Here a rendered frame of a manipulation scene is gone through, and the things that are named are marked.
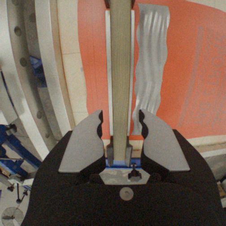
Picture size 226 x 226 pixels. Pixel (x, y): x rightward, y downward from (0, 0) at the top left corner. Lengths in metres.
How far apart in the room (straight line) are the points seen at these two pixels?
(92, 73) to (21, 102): 0.19
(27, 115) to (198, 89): 0.47
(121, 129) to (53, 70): 0.20
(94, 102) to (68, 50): 0.15
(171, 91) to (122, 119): 0.18
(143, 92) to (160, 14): 0.19
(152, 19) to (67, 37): 0.20
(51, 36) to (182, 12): 0.30
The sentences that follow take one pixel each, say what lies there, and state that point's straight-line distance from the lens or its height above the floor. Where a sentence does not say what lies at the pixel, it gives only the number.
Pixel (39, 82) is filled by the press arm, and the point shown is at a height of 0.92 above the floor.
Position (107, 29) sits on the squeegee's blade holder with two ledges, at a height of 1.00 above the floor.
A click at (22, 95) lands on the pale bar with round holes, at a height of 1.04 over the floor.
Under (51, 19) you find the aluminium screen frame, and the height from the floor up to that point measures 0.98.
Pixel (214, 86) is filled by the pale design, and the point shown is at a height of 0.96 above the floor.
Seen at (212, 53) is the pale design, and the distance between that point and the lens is 0.37.
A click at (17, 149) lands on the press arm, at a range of 0.80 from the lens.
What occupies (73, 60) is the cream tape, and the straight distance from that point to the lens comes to 0.29.
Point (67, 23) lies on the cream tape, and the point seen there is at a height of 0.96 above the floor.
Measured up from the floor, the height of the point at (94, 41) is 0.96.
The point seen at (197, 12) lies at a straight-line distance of 0.35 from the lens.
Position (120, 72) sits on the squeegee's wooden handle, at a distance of 0.17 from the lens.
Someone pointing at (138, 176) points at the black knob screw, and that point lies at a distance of 0.36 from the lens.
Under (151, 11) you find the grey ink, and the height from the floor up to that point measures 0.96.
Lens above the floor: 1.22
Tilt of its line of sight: 61 degrees down
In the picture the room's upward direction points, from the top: 175 degrees counter-clockwise
